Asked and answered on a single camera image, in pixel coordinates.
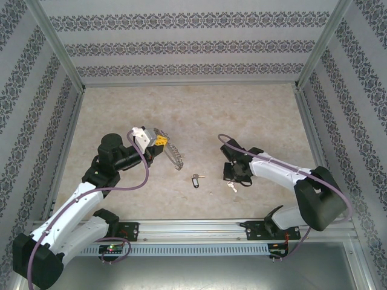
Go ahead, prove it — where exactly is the grey slotted cable duct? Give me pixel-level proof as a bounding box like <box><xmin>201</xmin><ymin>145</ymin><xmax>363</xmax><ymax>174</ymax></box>
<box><xmin>81</xmin><ymin>243</ymin><xmax>270</xmax><ymax>257</ymax></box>

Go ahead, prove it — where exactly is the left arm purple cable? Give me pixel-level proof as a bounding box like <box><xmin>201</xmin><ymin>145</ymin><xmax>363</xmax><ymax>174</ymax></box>
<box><xmin>27</xmin><ymin>131</ymin><xmax>151</xmax><ymax>289</ymax></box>

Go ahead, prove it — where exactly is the grey metal sheet panel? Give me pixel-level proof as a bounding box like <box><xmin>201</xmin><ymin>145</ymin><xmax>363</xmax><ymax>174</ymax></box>
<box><xmin>60</xmin><ymin>256</ymin><xmax>368</xmax><ymax>290</ymax></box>

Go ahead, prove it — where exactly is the aluminium front frame bar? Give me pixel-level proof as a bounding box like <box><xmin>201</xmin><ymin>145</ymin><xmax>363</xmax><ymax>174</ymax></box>
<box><xmin>344</xmin><ymin>241</ymin><xmax>377</xmax><ymax>290</ymax></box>

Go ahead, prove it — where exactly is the aluminium side rail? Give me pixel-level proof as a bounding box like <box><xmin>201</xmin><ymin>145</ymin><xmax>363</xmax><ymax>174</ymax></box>
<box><xmin>41</xmin><ymin>89</ymin><xmax>88</xmax><ymax>221</ymax></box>
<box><xmin>294</xmin><ymin>89</ymin><xmax>342</xmax><ymax>212</ymax></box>

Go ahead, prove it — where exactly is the aluminium back wall bar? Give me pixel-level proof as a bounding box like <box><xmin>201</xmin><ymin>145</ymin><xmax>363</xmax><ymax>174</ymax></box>
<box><xmin>83</xmin><ymin>80</ymin><xmax>299</xmax><ymax>89</ymax></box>

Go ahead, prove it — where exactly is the aluminium frame post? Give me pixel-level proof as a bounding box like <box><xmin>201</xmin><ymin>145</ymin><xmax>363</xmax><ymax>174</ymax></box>
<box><xmin>25</xmin><ymin>0</ymin><xmax>87</xmax><ymax>91</ymax></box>
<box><xmin>296</xmin><ymin>0</ymin><xmax>354</xmax><ymax>91</ymax></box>

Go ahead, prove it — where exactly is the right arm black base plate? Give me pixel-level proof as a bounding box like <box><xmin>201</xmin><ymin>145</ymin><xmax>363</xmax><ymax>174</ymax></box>
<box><xmin>246</xmin><ymin>220</ymin><xmax>302</xmax><ymax>242</ymax></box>

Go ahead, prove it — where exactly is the key with black tag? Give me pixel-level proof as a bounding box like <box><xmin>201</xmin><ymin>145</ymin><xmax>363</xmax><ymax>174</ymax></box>
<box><xmin>191</xmin><ymin>173</ymin><xmax>205</xmax><ymax>190</ymax></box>

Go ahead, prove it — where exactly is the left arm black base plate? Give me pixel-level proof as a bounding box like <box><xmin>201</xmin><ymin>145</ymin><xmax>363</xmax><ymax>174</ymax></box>
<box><xmin>90</xmin><ymin>222</ymin><xmax>140</xmax><ymax>242</ymax></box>

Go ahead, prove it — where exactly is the aluminium mounting rail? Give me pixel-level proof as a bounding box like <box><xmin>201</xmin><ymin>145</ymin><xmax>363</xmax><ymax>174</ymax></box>
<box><xmin>31</xmin><ymin>219</ymin><xmax>354</xmax><ymax>243</ymax></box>

